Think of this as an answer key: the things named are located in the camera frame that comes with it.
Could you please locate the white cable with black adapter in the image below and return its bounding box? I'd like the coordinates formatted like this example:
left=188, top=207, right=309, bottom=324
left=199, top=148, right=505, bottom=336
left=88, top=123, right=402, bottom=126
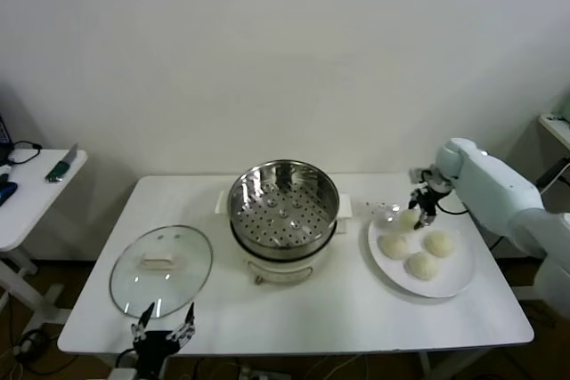
left=487, top=161, right=570, bottom=250

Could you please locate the cream electric cooking pot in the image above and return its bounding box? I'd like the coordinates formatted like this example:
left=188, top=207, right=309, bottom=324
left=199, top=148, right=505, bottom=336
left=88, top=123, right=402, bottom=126
left=230, top=219, right=347, bottom=287

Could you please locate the white shelf table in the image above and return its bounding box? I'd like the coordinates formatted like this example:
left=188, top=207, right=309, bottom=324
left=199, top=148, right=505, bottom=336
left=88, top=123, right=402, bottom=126
left=511, top=113, right=570, bottom=310

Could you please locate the white floor plug adapter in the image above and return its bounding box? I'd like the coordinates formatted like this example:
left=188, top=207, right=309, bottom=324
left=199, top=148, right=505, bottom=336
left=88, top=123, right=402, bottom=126
left=12, top=329, right=50, bottom=359

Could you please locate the blue tool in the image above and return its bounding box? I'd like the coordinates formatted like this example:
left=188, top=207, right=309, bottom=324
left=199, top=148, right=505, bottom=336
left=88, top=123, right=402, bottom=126
left=0, top=181, right=19, bottom=208

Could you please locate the white steamed baozi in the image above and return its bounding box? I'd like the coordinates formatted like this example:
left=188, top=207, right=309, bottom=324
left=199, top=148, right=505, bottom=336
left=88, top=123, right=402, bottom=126
left=377, top=235, right=410, bottom=261
left=423, top=230, right=458, bottom=260
left=403, top=252, right=441, bottom=283
left=394, top=208, right=422, bottom=234

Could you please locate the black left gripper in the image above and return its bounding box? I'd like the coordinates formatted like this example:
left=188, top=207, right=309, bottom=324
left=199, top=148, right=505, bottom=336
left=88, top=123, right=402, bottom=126
left=130, top=301, right=196, bottom=375

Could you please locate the thin black cable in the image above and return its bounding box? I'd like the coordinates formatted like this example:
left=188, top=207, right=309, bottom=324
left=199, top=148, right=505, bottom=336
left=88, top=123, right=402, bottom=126
left=0, top=140, right=45, bottom=167

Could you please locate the glass lid with cream handle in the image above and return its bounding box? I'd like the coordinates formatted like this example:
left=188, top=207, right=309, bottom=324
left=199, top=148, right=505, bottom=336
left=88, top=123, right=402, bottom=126
left=109, top=224, right=215, bottom=319

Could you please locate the perforated steel steamer basket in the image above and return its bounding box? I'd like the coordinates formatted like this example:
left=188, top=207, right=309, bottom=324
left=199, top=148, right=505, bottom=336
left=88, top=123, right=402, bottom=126
left=215, top=159, right=355, bottom=261

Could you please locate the white side table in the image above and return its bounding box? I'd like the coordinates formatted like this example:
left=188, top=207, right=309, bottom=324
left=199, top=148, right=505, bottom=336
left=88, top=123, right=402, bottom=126
left=0, top=148, right=89, bottom=326

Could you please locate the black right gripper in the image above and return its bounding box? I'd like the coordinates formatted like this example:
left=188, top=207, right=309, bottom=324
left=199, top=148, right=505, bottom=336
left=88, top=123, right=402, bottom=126
left=409, top=182, right=446, bottom=232

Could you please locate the white round plate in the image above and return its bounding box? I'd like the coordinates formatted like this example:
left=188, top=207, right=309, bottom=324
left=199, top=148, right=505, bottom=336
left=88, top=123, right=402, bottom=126
left=367, top=208, right=476, bottom=299

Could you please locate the pale green panel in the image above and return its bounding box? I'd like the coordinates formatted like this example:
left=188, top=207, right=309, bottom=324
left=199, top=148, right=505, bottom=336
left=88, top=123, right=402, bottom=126
left=550, top=93, right=570, bottom=123

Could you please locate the white power strip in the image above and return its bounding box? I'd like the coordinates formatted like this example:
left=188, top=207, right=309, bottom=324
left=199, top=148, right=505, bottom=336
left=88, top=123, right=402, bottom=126
left=235, top=366, right=286, bottom=380

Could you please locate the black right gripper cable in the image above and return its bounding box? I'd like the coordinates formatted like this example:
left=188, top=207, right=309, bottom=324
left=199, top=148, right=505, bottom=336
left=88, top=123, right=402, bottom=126
left=434, top=188, right=471, bottom=217

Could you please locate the green handled knife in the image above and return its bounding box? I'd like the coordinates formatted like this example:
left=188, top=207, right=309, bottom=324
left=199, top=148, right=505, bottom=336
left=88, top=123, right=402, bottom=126
left=45, top=142, right=80, bottom=184

